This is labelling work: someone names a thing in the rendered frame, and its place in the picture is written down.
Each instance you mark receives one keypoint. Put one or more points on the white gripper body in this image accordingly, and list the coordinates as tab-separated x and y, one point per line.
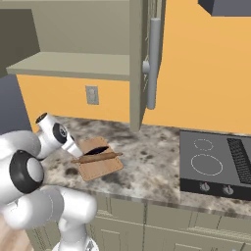
72	147

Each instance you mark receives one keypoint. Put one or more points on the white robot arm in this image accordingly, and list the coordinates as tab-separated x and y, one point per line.
23	196

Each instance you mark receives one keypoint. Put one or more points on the dark piece of meat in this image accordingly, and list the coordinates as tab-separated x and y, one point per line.
96	151

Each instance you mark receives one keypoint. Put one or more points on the brown wooden rolling pin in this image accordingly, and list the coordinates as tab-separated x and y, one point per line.
98	157

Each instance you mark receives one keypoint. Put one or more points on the brown wooden cutting board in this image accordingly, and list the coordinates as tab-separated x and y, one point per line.
99	170

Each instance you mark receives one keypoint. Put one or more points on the olive cabinet door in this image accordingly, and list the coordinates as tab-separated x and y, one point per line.
137	65

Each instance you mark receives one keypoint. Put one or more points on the olive base cabinets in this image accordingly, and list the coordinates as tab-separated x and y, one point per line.
163	228

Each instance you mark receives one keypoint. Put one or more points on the grey hob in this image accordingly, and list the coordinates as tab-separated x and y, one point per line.
209	157

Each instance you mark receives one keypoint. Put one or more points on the grey hob knob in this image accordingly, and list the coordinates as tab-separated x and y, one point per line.
205	186
228	190

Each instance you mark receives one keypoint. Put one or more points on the dark grey range hood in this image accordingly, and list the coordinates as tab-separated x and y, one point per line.
228	7

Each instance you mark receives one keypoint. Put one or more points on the grey wall outlet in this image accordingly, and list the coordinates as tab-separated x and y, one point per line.
92	95

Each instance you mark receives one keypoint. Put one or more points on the olive wall cabinet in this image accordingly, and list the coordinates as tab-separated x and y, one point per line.
81	39

